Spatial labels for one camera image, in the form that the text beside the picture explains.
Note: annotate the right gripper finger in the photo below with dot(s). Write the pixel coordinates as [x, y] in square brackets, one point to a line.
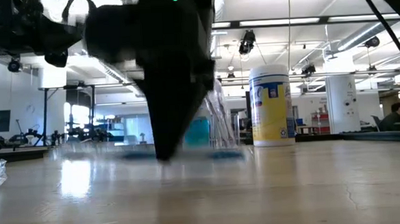
[204, 72]
[167, 110]

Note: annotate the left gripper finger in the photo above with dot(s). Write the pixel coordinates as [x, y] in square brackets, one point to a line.
[56, 59]
[60, 33]

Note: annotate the teal mouthwash bottle white cap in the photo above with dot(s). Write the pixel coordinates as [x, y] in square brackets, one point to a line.
[197, 132]

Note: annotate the purple white toothbrush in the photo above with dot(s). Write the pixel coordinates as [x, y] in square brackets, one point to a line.
[221, 117]

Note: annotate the clear acrylic organizer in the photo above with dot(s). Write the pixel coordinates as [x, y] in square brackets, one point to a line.
[237, 130]

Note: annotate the yellow white wipes canister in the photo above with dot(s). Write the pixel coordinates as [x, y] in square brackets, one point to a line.
[272, 115]

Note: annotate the red shelf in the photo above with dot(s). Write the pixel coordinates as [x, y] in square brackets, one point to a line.
[321, 129]

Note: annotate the white round pillar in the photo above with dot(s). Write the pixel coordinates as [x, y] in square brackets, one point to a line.
[341, 94]

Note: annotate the person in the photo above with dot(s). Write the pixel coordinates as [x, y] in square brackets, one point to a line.
[392, 119]

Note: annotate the white cylindrical duct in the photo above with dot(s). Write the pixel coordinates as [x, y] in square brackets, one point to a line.
[51, 77]

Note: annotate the black background rig frame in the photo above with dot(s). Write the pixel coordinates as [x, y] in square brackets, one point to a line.
[45, 116]

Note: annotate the white rectangular ceiling duct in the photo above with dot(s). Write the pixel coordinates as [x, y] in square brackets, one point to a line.
[115, 75]

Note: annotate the silver round ventilation duct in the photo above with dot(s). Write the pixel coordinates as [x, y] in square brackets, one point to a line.
[220, 1]
[360, 36]

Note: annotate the black table edge rail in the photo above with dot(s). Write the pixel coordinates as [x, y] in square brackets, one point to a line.
[359, 136]

